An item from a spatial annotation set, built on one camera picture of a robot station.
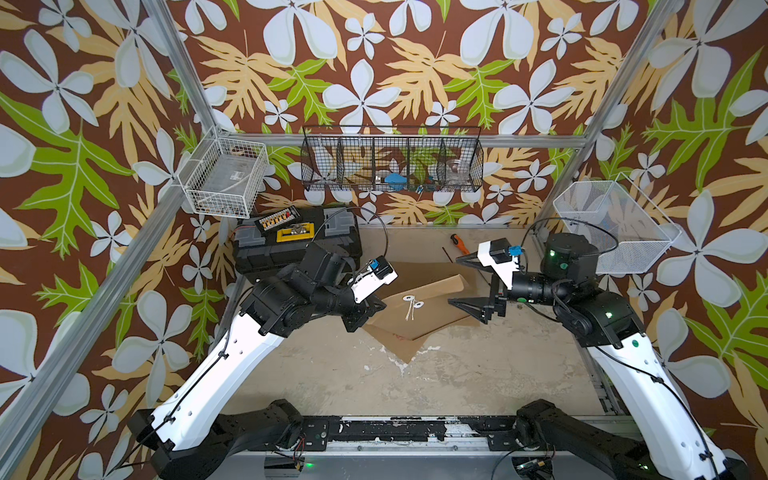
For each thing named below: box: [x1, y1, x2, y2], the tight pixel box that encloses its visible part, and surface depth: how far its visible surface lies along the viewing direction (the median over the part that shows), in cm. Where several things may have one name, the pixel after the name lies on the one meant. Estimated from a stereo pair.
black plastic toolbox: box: [232, 206, 362, 282], surface depth 97 cm
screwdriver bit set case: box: [254, 205, 301, 232], surface depth 97 cm
